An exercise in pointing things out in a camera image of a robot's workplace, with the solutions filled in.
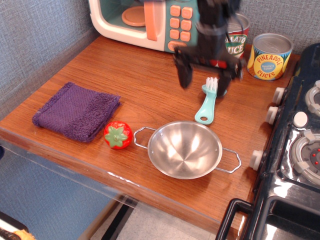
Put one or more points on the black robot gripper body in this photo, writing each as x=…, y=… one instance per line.
x=212, y=30

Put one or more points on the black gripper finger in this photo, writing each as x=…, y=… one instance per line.
x=225, y=78
x=184, y=71

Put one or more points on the teal dish brush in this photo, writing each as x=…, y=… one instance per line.
x=205, y=115

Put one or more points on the tomato sauce can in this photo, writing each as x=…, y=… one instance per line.
x=238, y=29

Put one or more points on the toy microwave oven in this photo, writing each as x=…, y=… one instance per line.
x=154, y=24

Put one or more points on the pineapple slices can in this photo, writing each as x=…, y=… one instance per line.
x=269, y=56

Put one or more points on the red toy strawberry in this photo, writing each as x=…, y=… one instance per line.
x=118, y=135

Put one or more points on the purple folded towel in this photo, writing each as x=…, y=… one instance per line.
x=77, y=113

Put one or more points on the black toy stove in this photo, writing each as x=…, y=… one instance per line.
x=286, y=203

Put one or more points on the steel two-handled pot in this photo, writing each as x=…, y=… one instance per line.
x=183, y=150

